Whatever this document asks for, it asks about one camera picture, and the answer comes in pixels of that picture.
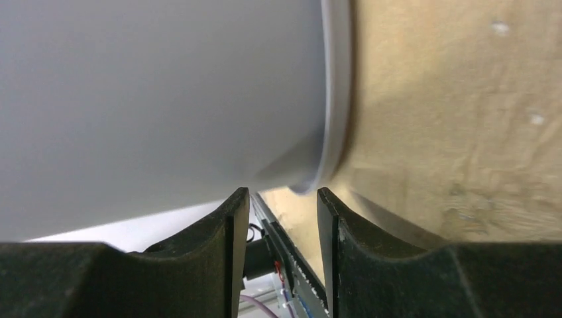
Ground grey bucket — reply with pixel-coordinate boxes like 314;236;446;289
1;1;352;240

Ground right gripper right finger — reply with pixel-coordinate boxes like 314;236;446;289
317;187;561;317

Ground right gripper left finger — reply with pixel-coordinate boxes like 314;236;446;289
1;187;249;317

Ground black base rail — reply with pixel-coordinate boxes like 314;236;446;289
243;193;330;317

